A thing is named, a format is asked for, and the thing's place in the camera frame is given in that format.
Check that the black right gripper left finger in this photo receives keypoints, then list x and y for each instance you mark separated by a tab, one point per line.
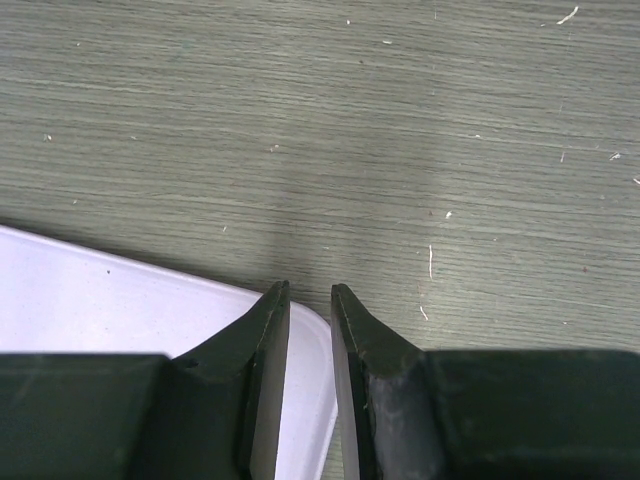
213	412

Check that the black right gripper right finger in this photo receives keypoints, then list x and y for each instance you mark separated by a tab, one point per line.
409	413

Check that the lilac plastic tray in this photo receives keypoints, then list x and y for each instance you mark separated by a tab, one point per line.
60	297

